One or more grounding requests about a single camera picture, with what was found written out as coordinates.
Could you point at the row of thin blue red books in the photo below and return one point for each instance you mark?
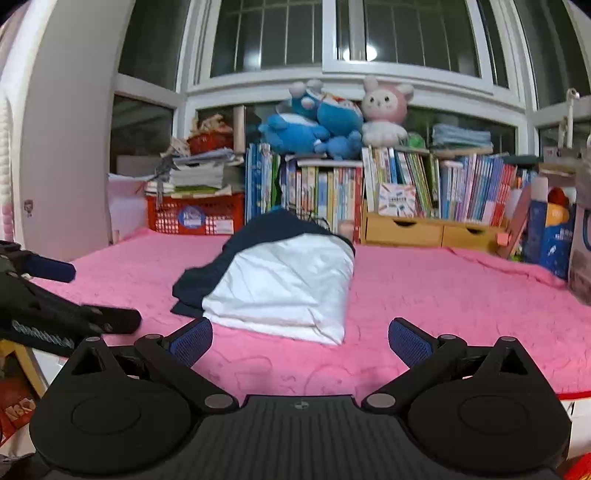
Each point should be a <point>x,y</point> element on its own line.
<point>480,189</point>

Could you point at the stack of folded blue cloth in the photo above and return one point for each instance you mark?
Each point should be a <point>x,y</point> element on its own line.
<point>461,136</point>

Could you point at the row of tall blue books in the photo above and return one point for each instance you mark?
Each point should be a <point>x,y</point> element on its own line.
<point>261,180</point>

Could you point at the white paper bag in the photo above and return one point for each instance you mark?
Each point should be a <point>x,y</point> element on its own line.
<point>127,207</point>

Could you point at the stack of books and papers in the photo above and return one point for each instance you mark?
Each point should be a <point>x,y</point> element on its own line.
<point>198,175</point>

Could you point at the white scalloped trim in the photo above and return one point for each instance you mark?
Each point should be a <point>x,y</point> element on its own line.
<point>5,161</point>

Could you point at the row of colourful picture books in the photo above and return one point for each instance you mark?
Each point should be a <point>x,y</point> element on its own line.
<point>323,194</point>

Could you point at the wooden post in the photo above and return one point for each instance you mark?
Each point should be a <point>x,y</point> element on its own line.
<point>239,129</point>

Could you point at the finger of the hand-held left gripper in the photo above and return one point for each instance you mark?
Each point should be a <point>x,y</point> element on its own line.
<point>51,269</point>
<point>115,321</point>

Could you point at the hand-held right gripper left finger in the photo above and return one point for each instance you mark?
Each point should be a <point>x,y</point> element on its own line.
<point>191,341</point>

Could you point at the red and yellow toy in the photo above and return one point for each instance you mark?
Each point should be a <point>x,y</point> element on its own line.
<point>559,203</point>

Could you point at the row of leaning picture books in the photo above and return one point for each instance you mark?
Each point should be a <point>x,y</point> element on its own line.
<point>397,166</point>

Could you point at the white shelf board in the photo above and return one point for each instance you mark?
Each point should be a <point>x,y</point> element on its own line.
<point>323,163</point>

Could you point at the small blue plush toy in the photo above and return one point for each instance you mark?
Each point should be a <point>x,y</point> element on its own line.
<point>341,146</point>

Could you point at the small pink jar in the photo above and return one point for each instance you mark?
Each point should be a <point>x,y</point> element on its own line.
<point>345,230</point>

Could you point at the green toy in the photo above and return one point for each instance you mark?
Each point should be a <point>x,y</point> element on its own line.
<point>415,140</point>

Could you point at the white hanging clip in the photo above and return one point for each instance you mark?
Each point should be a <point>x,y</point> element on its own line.
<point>569,115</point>

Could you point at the pink rabbit plush toy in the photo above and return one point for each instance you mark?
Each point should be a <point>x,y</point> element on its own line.
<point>383,110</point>

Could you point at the blue printed box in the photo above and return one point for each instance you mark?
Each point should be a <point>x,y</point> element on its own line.
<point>549,244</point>

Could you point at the red plastic basket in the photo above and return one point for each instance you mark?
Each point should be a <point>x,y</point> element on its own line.
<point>166,217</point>

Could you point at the blue plush with grey ears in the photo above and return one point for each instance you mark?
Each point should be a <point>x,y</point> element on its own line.
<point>302,97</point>

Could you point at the white window frame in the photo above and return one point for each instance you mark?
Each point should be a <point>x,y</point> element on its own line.
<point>277,83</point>

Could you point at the pink wooden stand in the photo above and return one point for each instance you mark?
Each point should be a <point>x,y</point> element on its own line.
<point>515,226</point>

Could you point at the wooden bed frame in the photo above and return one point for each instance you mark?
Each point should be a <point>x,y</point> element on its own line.
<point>27,369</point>

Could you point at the white patterned box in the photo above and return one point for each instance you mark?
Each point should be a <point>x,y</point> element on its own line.
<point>397,201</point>

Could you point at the red printed carton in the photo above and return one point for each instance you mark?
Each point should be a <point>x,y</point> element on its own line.
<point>14,406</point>

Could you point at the large blue plush toy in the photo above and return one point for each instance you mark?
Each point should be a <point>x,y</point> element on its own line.
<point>291,134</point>

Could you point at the navy and white jacket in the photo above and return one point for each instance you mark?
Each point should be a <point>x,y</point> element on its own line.
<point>286,277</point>

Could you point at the red decorative box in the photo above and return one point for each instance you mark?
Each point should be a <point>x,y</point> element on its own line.
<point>210,141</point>

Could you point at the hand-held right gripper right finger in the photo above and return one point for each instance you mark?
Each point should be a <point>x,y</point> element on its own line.
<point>408,341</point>

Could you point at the wooden drawer organiser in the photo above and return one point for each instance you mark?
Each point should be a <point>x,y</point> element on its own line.
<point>401,235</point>

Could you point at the round-headed blue plush toy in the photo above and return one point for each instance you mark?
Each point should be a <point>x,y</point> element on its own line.
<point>339,115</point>

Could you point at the pink blanket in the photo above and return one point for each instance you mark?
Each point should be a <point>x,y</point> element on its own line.
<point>461,295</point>

